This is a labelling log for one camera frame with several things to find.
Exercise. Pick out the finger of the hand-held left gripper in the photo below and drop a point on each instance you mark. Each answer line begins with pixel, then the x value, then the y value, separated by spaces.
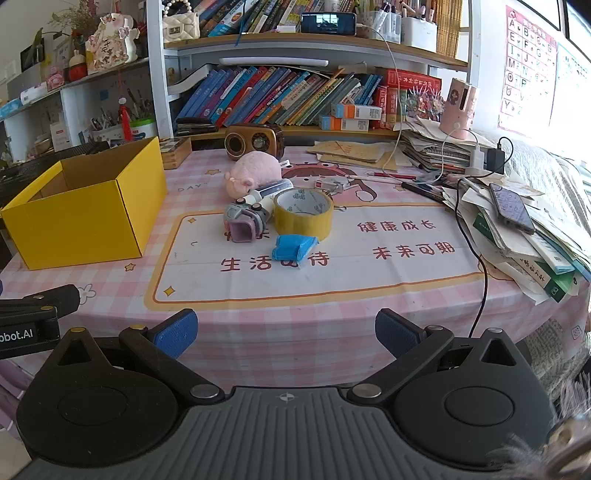
pixel 51 297

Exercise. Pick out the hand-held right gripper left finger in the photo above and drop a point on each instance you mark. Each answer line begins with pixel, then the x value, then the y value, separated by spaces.
pixel 178 330

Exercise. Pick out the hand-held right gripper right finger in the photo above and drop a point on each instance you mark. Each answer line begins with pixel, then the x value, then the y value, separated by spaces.
pixel 397 332

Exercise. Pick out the yellow cardboard box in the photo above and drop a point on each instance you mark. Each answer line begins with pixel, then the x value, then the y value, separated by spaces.
pixel 69 221

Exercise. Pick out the grey purple toy gadget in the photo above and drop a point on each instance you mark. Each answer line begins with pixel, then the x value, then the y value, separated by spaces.
pixel 242 228

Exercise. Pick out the blue packet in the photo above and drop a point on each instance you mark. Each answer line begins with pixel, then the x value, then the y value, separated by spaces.
pixel 291 247

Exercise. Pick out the yellow tape roll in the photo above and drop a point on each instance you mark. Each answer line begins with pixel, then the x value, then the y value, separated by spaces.
pixel 300 224

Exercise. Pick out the pink plush toy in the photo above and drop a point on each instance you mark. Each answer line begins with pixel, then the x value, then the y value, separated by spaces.
pixel 256 170

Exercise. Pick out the pink checkered tablecloth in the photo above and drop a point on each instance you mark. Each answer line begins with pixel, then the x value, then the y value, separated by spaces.
pixel 277 323

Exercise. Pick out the black electronic keyboard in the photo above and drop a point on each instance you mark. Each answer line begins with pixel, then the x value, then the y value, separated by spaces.
pixel 27 170

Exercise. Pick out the black pen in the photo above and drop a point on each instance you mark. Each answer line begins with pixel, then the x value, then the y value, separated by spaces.
pixel 422 191

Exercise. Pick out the pile of papers and books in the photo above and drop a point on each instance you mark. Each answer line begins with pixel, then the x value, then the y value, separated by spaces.
pixel 521 254

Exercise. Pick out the red pen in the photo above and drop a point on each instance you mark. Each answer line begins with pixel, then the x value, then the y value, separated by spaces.
pixel 392 176

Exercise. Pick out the smartphone with purple screen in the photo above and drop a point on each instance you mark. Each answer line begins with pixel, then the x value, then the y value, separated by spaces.
pixel 510 207

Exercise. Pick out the wooden chessboard box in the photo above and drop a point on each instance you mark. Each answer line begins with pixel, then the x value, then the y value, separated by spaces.
pixel 174 152

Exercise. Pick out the white cube shelf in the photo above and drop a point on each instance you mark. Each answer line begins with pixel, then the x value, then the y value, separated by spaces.
pixel 69 115

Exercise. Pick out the brown paper envelopes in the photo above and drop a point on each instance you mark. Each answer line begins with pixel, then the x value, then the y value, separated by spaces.
pixel 351 152

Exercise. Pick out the stack of notebooks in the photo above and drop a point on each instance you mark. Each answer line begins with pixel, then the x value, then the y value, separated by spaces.
pixel 429 147

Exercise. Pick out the white charger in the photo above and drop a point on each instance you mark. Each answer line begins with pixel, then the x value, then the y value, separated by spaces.
pixel 476 159

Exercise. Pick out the white jar with green lid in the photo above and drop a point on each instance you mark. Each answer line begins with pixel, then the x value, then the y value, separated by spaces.
pixel 142 130

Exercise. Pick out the red tassel ornament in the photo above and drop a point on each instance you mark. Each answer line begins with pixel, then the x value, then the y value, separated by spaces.
pixel 124 120

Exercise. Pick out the black charger adapter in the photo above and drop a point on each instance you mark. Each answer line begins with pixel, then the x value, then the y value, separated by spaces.
pixel 496 159

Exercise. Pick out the brown retro radio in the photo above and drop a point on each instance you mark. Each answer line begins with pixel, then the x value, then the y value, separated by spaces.
pixel 254 141

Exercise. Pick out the white orange small box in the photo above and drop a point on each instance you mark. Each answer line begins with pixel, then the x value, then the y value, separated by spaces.
pixel 344 123
pixel 358 111

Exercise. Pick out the grey knitted blanket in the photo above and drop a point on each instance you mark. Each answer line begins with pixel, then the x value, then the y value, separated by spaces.
pixel 549 175

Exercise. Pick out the pink cup-shaped desk device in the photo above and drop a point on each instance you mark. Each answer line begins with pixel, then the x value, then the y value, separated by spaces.
pixel 457 108

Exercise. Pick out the white lying book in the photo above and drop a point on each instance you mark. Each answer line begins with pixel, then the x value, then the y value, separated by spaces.
pixel 189 81

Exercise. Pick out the red boxed book set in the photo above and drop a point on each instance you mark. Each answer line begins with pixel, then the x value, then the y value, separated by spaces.
pixel 406 81

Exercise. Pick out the long row of colourful books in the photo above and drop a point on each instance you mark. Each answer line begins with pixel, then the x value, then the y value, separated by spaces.
pixel 277 94

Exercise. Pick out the pink white pig ornament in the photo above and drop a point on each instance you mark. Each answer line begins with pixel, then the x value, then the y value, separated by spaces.
pixel 111 44

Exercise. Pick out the white lamp bar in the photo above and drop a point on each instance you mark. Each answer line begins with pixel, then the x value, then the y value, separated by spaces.
pixel 272 62

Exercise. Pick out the white pen holder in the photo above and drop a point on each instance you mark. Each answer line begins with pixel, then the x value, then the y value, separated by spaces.
pixel 419 34

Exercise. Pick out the white quilted handbag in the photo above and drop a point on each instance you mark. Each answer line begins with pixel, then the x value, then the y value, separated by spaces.
pixel 181 25

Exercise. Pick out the smartphone in blue case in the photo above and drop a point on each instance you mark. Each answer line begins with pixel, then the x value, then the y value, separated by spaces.
pixel 328 23

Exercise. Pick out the leaning shelf books group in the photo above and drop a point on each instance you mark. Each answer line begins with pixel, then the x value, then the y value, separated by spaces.
pixel 258 14

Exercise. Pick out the white bookshelf frame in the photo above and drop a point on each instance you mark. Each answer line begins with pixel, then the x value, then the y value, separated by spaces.
pixel 157 69

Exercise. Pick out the alphabet wall poster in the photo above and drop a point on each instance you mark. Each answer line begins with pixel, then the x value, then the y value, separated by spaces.
pixel 526 69

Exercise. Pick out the pale wall chart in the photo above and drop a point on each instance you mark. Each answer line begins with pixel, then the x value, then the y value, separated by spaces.
pixel 570 92

